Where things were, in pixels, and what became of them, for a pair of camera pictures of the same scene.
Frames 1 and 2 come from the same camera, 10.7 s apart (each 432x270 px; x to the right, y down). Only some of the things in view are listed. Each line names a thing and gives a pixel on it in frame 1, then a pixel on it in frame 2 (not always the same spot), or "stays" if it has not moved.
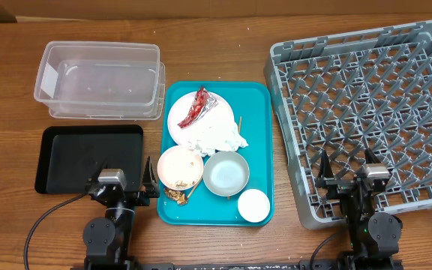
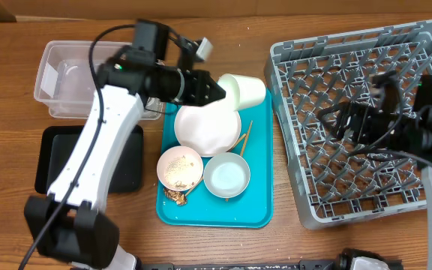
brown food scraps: x=178 y=196 stays
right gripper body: x=347 y=186 to x=368 y=122
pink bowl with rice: x=180 y=167 stays
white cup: x=253 y=205 to x=242 y=91
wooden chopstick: x=240 y=124 to x=246 y=138
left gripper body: x=135 y=199 to x=194 y=91
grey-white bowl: x=226 y=173 stays
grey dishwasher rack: x=388 y=88 stays
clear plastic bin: x=97 y=80 stays
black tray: x=69 y=154 stays
